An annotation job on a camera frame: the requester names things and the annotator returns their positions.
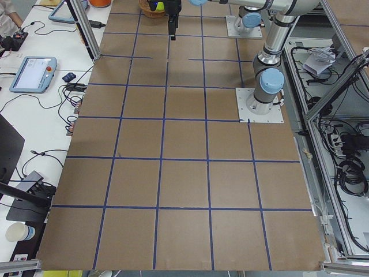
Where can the small dark blue device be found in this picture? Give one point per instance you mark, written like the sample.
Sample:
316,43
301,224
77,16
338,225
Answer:
69,77

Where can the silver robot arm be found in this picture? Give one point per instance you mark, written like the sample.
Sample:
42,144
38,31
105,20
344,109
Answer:
246,19

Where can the black joystick controller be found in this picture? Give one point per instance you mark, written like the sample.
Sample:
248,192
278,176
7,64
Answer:
17,40

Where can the blue teach pendant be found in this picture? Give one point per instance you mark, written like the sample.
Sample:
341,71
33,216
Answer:
34,75
62,14

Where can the orange bucket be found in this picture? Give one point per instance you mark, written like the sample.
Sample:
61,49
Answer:
100,3

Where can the black power adapter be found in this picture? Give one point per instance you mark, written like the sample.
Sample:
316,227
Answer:
96,24

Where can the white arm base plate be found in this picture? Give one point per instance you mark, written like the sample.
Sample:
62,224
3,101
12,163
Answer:
271,111

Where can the white paper cup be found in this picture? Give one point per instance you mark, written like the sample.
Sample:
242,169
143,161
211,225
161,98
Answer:
19,232

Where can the aluminium frame post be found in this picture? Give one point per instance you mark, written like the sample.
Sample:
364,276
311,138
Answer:
84,27

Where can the black monitor stand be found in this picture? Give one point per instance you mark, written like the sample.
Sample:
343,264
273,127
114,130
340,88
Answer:
31,196

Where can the green apple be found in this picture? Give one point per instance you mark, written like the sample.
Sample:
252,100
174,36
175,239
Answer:
159,6

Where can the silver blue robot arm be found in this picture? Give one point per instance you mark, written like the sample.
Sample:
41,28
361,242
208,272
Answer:
269,80

